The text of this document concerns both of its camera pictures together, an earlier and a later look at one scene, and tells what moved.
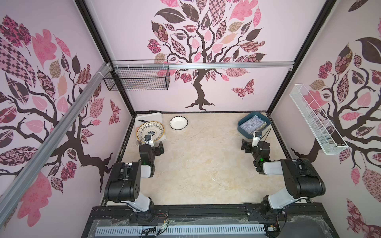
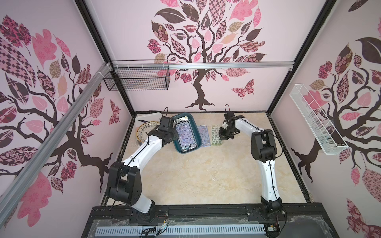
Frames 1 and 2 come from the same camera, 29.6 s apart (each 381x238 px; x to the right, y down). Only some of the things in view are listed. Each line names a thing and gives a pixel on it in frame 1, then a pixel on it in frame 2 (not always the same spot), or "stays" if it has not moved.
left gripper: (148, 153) -> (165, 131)
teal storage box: (260, 115) -> (195, 126)
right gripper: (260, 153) -> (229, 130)
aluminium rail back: (240, 65) stays
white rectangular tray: (140, 118) stays
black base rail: (308, 220) stays
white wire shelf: (329, 140) stays
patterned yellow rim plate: (154, 128) stays
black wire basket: (143, 79) stays
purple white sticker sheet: (253, 125) -> (205, 136)
